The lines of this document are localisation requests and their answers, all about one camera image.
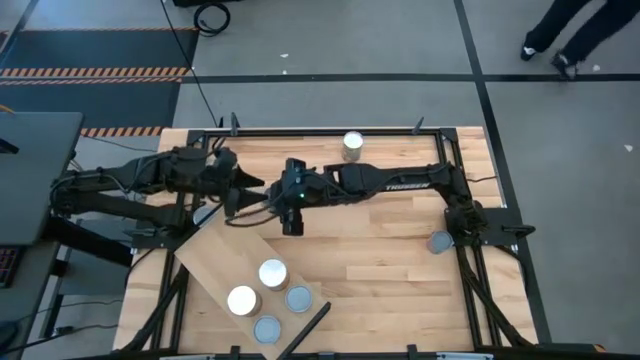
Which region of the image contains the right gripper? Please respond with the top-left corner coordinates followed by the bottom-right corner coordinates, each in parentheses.
top-left (272, 172), bottom-right (329, 237)

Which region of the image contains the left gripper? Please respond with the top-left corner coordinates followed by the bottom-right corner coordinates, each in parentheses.
top-left (207, 147), bottom-right (270, 218)

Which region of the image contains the green polka-dot can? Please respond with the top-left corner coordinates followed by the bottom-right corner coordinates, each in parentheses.
top-left (257, 258), bottom-right (291, 292)

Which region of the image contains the teal and orange labelled can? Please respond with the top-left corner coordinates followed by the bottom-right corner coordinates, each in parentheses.
top-left (284, 284), bottom-right (315, 315)

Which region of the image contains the yellow corn label can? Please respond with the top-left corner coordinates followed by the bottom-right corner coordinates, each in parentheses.
top-left (226, 284), bottom-right (263, 318)

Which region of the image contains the teal orange-slice print can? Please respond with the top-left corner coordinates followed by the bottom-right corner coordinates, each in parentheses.
top-left (341, 130), bottom-right (366, 163)

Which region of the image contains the white tomatoes label can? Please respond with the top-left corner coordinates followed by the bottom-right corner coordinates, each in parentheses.
top-left (252, 314), bottom-right (283, 346)

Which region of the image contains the wooden shelf with black legs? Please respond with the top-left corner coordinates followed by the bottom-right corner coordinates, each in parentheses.
top-left (172, 209), bottom-right (333, 360)

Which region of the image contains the black hazard-striped floor mat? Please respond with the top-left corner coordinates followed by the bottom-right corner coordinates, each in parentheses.
top-left (0, 25), bottom-right (200, 139)

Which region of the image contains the grey side desk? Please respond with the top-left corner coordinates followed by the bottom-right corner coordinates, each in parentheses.
top-left (0, 111), bottom-right (85, 247)

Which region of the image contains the black keyboard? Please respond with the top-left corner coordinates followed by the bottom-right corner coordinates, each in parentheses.
top-left (0, 246), bottom-right (22, 290)

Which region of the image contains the person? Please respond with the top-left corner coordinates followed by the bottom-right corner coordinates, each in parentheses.
top-left (519, 0), bottom-right (640, 81)

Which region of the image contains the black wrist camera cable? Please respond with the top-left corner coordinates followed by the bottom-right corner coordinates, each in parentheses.
top-left (223, 205), bottom-right (281, 229)

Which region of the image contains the long black floor cable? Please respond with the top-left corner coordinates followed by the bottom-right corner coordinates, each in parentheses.
top-left (159, 0), bottom-right (224, 129)

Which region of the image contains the black coiled cable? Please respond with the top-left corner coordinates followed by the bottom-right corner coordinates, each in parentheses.
top-left (192, 1), bottom-right (232, 38)

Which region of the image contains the black power cable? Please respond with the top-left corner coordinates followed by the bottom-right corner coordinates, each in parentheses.
top-left (0, 322), bottom-right (121, 354)

